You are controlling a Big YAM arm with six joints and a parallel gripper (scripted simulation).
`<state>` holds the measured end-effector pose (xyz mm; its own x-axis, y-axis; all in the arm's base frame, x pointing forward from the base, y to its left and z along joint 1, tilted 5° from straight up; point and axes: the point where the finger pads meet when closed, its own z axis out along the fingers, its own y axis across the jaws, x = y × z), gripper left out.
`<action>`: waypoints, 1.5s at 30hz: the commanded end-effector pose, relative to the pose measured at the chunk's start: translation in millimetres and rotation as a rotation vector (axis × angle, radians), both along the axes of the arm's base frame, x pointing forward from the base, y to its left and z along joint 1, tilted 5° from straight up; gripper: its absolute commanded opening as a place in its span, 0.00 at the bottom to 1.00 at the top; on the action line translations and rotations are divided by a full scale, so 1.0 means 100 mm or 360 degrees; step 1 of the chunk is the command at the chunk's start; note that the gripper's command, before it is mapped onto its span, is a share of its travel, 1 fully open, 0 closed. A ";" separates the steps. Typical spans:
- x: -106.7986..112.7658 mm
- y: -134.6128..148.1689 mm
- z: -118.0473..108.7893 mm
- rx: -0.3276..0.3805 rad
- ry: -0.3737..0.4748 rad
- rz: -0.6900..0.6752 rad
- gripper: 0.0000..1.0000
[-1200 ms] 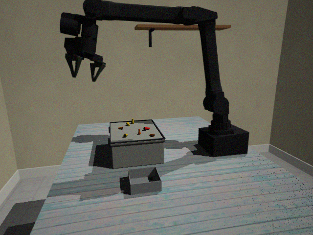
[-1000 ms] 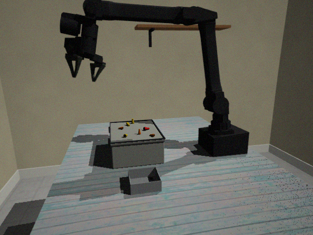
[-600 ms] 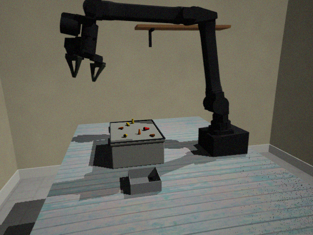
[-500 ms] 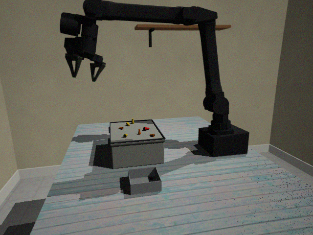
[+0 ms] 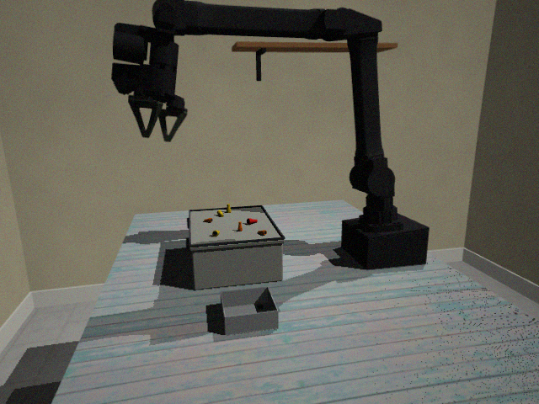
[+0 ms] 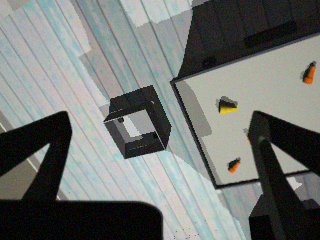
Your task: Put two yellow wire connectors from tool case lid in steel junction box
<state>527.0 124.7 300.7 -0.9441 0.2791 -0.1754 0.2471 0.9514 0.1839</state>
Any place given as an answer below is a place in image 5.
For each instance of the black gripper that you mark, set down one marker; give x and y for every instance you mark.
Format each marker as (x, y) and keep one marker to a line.
(165, 79)

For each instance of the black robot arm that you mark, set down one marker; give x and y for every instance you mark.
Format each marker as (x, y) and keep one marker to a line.
(373, 176)

